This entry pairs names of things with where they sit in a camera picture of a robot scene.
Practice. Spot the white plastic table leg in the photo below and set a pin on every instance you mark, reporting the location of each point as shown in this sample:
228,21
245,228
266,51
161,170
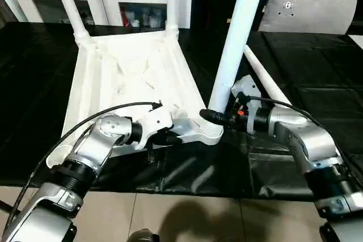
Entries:
71,4
238,38
172,1
264,75

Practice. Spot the white plastic table top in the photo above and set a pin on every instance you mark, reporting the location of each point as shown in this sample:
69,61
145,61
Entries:
130,77

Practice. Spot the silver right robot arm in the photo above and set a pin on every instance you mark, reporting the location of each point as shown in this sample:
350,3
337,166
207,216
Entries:
306,140

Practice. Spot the black work mat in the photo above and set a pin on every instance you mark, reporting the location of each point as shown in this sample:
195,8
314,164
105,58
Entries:
181,168

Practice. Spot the grey cushion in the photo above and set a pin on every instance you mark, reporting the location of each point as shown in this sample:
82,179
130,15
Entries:
309,9

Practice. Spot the white sheet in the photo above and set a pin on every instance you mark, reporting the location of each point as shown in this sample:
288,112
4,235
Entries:
357,41

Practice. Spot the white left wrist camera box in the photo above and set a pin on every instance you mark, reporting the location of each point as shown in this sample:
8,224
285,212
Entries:
153,120

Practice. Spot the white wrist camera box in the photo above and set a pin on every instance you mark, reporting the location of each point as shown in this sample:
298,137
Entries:
247,89
153,120

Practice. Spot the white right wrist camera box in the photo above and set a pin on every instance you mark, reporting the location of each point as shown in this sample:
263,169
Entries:
247,89

